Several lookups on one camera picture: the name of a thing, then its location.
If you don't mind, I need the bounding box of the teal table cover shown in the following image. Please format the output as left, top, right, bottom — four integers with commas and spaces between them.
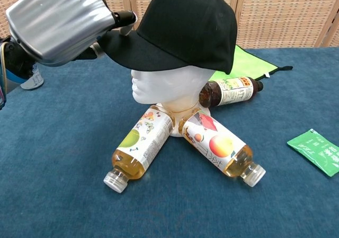
0, 46, 339, 238

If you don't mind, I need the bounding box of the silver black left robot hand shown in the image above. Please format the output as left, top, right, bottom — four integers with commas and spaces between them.
5, 0, 138, 68

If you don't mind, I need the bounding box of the woven rattan folding screen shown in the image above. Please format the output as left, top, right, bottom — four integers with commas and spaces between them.
0, 0, 339, 49

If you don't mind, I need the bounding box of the white foam mannequin head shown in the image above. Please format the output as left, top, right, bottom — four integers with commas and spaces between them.
130, 65, 216, 138

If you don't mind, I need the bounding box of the blue and silver soda can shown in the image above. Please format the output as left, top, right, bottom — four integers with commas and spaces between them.
20, 63, 44, 91

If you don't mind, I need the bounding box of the peach tea bottle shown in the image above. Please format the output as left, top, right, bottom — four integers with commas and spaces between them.
177, 109, 266, 188

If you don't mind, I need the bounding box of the black baseball cap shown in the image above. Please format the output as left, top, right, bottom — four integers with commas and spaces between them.
97, 0, 238, 75

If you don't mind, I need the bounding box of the green microfiber cloth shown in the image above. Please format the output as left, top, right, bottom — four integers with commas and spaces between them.
209, 44, 293, 83

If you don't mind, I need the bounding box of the green tea packet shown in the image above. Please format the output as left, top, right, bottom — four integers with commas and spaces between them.
287, 128, 339, 178

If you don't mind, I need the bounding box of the dark tea bottle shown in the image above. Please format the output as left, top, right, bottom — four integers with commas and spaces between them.
198, 76, 264, 108

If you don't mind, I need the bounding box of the green apple tea bottle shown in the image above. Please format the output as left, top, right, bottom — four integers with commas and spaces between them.
103, 105, 175, 194

